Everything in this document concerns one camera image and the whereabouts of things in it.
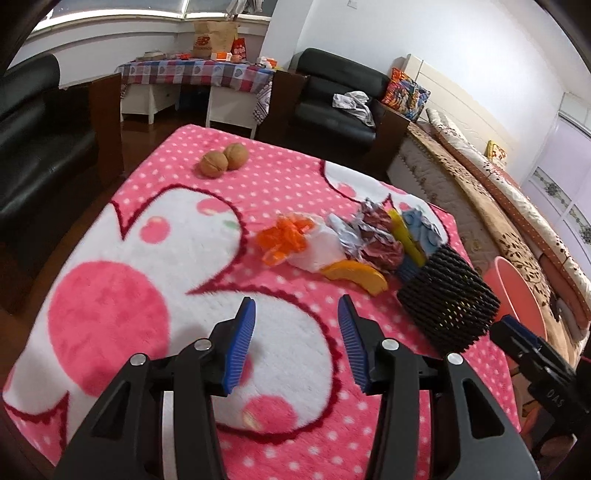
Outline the pink plastic bucket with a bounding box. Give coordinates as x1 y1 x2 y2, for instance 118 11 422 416
484 256 548 340

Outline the orange peel slice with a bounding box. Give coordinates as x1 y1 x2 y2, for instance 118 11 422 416
321 260 389 296

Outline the black foam fruit net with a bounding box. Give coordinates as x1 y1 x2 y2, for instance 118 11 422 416
397 245 500 354

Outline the white paper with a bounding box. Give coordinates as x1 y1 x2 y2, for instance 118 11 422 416
287 214 346 273

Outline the brown foil wrapper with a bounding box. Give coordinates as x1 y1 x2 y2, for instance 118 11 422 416
325 198 406 275

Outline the orange plastic wrapper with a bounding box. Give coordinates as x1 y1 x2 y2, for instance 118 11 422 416
255 214 317 266

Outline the blue foam fruit net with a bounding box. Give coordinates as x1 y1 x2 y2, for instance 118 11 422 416
396 254 421 283

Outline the folded floral quilt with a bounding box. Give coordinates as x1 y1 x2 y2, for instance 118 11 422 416
426 108 590 329

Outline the pink polka dot blanket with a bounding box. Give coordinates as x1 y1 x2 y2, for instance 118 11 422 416
2 123 522 480

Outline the purple wardrobe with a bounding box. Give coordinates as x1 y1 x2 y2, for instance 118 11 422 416
522 93 590 269

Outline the yellow small pillow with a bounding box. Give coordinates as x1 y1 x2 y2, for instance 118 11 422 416
485 140 507 170

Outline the bed with brown blanket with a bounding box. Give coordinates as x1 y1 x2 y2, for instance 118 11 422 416
388 55 590 366

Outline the black leather armchair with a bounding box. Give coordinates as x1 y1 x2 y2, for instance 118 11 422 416
256 48 410 181

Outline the white cloth on armchair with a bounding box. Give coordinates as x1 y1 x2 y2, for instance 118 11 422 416
332 91 376 128

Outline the colourful cushion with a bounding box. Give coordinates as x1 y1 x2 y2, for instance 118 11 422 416
381 68 431 122

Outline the black sofa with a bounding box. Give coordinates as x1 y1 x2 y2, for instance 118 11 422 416
1 54 124 313

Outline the table with checked cloth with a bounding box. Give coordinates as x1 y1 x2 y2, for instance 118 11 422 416
116 59 274 136

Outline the red snack bag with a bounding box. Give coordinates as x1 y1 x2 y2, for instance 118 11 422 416
230 37 247 62

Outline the brown paper bag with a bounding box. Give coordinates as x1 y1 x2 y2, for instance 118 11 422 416
192 20 238 59

